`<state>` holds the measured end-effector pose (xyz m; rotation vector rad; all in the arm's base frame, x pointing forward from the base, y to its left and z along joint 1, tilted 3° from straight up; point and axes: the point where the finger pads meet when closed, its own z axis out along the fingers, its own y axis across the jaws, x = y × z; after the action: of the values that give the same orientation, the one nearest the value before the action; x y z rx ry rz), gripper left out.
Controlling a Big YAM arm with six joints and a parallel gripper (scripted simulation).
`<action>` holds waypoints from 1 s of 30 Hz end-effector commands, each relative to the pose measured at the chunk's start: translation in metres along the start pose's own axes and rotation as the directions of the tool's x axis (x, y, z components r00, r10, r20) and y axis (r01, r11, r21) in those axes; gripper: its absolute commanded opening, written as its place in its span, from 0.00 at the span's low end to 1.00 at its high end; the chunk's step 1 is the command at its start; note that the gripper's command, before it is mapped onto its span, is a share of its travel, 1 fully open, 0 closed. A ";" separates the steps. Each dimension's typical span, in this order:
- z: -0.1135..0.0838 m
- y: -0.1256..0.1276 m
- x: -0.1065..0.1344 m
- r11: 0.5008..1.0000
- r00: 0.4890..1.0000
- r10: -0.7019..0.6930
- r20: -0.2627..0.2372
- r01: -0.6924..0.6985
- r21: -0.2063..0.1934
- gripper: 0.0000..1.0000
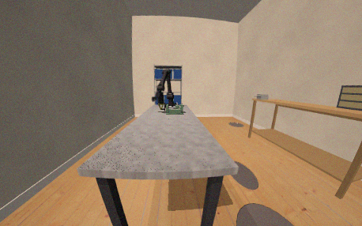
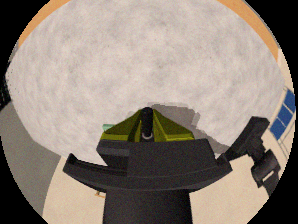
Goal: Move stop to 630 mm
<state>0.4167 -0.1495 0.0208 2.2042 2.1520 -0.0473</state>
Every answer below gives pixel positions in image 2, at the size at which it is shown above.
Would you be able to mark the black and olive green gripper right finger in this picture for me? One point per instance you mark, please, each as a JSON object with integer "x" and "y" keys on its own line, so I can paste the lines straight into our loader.
{"x": 168, "y": 130}

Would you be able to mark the green bench vise with handwheel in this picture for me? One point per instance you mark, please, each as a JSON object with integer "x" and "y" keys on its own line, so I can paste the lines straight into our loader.
{"x": 147, "y": 125}

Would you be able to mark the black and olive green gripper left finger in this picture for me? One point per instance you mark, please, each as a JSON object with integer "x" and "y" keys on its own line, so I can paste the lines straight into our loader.
{"x": 126, "y": 129}

